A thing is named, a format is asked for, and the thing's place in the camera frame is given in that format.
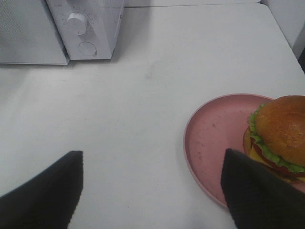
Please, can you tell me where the white microwave oven body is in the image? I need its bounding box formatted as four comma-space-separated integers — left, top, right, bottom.
0, 0, 126, 65

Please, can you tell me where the round white door button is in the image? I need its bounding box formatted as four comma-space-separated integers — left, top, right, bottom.
79, 42, 97, 56

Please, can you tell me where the toy burger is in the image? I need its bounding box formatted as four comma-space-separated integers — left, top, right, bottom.
243, 95, 305, 183

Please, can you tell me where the white timer knob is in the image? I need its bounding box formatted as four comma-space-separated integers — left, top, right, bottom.
66, 12, 88, 35

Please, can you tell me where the pink round plate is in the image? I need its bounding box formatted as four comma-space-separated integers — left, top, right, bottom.
184, 94, 305, 206

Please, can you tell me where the white microwave door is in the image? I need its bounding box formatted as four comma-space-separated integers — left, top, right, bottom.
0, 0, 70, 65

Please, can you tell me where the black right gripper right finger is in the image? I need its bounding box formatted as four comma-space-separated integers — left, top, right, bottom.
221, 148, 305, 229

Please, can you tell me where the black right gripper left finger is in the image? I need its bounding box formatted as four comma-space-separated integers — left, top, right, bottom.
0, 151, 83, 229

